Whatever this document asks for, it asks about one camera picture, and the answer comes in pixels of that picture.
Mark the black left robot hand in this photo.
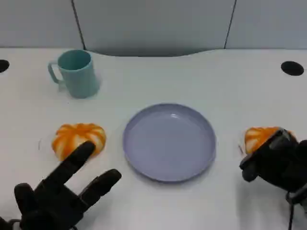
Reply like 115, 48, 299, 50
14, 140, 122, 230

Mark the pale green mug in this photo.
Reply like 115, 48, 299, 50
47, 49, 100, 99

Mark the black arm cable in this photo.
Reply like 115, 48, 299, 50
285, 198, 297, 230
0, 217, 22, 230

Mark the lilac plate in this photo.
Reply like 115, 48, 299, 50
122, 103, 218, 184

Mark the orange and white toy bread roll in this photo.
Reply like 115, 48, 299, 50
244, 126, 293, 154
51, 123, 107, 161

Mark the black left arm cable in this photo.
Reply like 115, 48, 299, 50
0, 217, 22, 230

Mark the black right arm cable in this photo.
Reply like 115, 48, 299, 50
285, 198, 297, 230

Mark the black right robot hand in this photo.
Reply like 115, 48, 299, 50
239, 129, 307, 192

